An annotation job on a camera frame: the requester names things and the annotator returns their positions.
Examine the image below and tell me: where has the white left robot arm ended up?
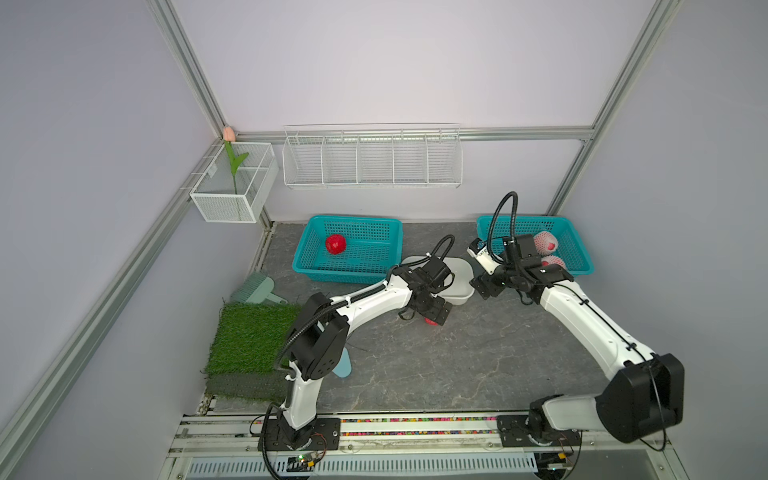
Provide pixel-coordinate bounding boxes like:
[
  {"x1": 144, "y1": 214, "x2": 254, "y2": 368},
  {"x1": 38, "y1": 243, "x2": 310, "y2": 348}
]
[{"x1": 273, "y1": 256, "x2": 456, "y2": 449}]

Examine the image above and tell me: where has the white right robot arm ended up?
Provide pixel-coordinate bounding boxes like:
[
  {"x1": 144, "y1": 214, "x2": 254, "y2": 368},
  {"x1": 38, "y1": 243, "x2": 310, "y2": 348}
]
[{"x1": 467, "y1": 235, "x2": 685, "y2": 446}]

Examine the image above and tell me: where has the white plastic tub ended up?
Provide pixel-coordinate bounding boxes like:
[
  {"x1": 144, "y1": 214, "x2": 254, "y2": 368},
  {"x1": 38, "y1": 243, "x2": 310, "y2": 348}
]
[{"x1": 393, "y1": 256, "x2": 474, "y2": 310}]

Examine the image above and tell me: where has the teal plastic basket left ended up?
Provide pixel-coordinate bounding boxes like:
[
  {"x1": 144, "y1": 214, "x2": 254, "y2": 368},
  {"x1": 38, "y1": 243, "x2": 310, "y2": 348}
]
[{"x1": 292, "y1": 215, "x2": 404, "y2": 285}]

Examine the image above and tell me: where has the teal plastic basket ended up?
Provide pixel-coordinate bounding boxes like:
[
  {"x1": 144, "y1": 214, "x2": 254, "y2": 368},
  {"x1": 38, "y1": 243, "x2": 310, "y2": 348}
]
[
  {"x1": 476, "y1": 215, "x2": 594, "y2": 277},
  {"x1": 292, "y1": 215, "x2": 404, "y2": 285}
]

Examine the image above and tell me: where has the teal plastic basket right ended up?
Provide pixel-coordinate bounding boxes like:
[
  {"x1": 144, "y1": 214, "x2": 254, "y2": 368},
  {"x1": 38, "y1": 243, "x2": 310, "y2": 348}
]
[{"x1": 476, "y1": 215, "x2": 594, "y2": 277}]

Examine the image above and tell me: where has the light blue plastic trowel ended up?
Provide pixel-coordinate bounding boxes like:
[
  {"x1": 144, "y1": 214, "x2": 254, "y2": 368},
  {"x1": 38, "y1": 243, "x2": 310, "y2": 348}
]
[{"x1": 333, "y1": 349, "x2": 352, "y2": 378}]

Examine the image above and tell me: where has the pale green brush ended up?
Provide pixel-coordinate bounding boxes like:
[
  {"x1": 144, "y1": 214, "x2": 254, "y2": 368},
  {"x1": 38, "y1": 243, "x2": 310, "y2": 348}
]
[{"x1": 230, "y1": 272, "x2": 288, "y2": 305}]

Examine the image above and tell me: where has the green artificial grass mat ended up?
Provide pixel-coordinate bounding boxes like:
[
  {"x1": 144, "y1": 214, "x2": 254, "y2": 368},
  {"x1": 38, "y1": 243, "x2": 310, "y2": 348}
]
[{"x1": 204, "y1": 302, "x2": 300, "y2": 403}]

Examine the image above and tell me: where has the artificial pink tulip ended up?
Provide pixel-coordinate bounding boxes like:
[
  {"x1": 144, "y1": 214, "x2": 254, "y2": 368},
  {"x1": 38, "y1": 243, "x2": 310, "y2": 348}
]
[{"x1": 222, "y1": 126, "x2": 249, "y2": 195}]

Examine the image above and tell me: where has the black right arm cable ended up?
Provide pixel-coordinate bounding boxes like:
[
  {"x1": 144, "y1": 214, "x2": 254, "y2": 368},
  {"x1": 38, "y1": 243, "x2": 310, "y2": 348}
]
[{"x1": 485, "y1": 190, "x2": 520, "y2": 259}]

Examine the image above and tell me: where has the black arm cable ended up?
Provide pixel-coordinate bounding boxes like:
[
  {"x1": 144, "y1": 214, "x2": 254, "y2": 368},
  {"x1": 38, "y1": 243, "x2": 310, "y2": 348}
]
[
  {"x1": 485, "y1": 190, "x2": 520, "y2": 259},
  {"x1": 428, "y1": 233, "x2": 457, "y2": 265}
]

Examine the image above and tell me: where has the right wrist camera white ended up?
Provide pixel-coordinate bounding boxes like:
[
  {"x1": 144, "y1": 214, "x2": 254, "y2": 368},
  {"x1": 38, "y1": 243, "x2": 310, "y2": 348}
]
[{"x1": 467, "y1": 238, "x2": 501, "y2": 275}]

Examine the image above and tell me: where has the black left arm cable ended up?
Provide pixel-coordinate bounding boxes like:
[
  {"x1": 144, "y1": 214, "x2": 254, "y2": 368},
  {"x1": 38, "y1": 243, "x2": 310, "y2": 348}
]
[{"x1": 428, "y1": 233, "x2": 457, "y2": 265}]

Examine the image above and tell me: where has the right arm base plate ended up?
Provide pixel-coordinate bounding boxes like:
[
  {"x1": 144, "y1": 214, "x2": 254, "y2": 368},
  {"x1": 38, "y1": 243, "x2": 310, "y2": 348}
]
[{"x1": 497, "y1": 411, "x2": 581, "y2": 447}]

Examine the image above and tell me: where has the white wire shelf long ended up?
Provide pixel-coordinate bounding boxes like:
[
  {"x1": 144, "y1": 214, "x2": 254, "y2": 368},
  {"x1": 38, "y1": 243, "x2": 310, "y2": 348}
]
[{"x1": 282, "y1": 123, "x2": 463, "y2": 189}]

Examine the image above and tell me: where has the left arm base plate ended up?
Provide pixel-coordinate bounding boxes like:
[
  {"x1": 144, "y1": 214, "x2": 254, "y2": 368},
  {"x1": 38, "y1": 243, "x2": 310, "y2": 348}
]
[{"x1": 258, "y1": 416, "x2": 341, "y2": 452}]

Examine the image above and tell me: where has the white slotted cable duct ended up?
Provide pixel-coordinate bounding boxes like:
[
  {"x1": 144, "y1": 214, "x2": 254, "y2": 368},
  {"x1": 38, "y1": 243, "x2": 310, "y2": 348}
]
[{"x1": 186, "y1": 452, "x2": 538, "y2": 479}]

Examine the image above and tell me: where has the aluminium frame bar back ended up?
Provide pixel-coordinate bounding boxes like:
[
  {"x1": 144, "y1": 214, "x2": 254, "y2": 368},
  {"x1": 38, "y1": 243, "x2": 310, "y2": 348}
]
[{"x1": 237, "y1": 123, "x2": 596, "y2": 143}]

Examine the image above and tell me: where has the aluminium frame bar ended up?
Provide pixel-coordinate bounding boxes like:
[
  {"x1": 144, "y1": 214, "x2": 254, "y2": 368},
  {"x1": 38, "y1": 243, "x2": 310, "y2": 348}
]
[
  {"x1": 237, "y1": 123, "x2": 596, "y2": 143},
  {"x1": 0, "y1": 140, "x2": 226, "y2": 463}
]

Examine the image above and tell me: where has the white wire basket small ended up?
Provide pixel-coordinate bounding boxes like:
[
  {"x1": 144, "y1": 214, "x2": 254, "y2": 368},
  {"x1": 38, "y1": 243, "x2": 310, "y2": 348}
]
[{"x1": 190, "y1": 141, "x2": 279, "y2": 224}]

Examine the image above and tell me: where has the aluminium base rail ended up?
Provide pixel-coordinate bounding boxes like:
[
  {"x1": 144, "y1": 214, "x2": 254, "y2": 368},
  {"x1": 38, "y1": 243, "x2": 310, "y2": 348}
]
[{"x1": 168, "y1": 411, "x2": 662, "y2": 458}]

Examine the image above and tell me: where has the aluminium frame bar left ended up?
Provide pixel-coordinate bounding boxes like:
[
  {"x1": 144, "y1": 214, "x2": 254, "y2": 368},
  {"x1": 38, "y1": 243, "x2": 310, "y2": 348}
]
[{"x1": 0, "y1": 140, "x2": 226, "y2": 463}]

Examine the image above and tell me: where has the aluminium frame post right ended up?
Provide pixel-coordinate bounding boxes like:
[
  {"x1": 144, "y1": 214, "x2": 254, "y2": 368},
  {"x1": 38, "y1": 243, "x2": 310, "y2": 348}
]
[{"x1": 546, "y1": 0, "x2": 682, "y2": 216}]

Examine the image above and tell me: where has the aluminium frame post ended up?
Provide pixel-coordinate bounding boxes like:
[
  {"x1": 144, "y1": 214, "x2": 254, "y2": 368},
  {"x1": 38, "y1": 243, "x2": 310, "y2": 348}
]
[
  {"x1": 147, "y1": 0, "x2": 227, "y2": 139},
  {"x1": 546, "y1": 0, "x2": 682, "y2": 216}
]

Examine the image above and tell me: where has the aluminium frame post left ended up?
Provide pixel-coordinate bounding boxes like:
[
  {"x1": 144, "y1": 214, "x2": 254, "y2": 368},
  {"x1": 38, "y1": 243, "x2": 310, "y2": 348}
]
[{"x1": 147, "y1": 0, "x2": 227, "y2": 139}]

